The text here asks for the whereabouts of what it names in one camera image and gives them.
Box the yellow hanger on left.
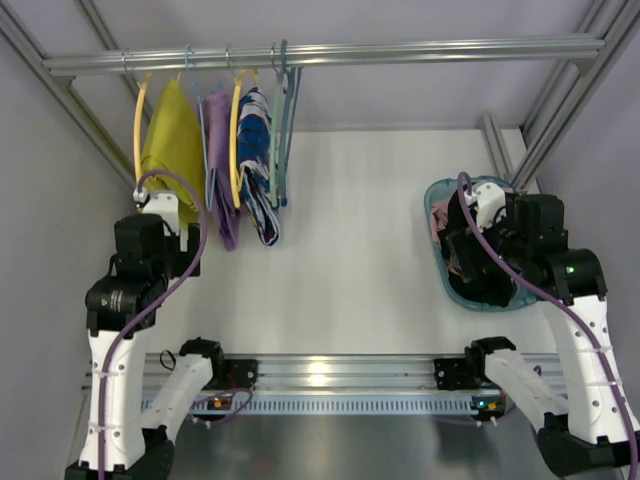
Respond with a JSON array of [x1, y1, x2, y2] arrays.
[[133, 72, 152, 182]]

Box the teal blue empty hanger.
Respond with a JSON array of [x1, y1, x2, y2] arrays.
[[277, 39, 301, 207]]

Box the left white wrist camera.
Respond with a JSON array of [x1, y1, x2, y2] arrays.
[[133, 187, 180, 232]]

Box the blue white patterned trousers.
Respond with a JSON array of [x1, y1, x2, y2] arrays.
[[237, 87, 280, 246]]

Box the mustard yellow garment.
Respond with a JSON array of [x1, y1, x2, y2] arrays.
[[141, 79, 205, 200]]

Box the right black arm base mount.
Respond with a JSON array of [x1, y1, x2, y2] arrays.
[[433, 357, 480, 391]]

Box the pink garment in basket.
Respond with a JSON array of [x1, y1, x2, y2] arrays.
[[429, 199, 449, 247]]

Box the aluminium hanging rail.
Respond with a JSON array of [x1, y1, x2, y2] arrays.
[[42, 34, 606, 77]]

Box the slotted grey cable duct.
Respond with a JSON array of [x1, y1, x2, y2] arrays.
[[139, 392, 506, 416]]

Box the left aluminium frame post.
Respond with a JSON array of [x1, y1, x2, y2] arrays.
[[1, 1, 134, 188]]

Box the green empty hanger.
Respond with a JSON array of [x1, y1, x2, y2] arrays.
[[269, 44, 283, 208]]

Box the purple garment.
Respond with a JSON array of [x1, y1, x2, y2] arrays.
[[203, 91, 240, 251]]

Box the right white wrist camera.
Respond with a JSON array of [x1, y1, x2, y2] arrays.
[[463, 181, 513, 232]]

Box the teal plastic basket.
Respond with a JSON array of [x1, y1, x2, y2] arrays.
[[424, 178, 536, 313]]

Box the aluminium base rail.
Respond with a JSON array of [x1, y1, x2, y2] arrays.
[[82, 352, 566, 396]]

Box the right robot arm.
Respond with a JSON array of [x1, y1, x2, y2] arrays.
[[427, 183, 639, 478]]

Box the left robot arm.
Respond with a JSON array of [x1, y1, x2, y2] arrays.
[[64, 212, 224, 479]]

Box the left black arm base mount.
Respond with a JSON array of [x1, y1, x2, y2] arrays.
[[207, 358, 259, 390]]

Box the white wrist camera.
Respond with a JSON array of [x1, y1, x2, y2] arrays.
[[133, 187, 180, 232], [463, 181, 513, 232]]

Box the right aluminium frame post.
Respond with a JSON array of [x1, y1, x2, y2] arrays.
[[478, 1, 639, 189]]

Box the light blue hanger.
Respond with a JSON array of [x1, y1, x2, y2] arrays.
[[184, 44, 211, 212]]

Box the aluminium frame post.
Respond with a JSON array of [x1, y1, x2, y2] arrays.
[[478, 1, 639, 189], [1, 1, 134, 188]]

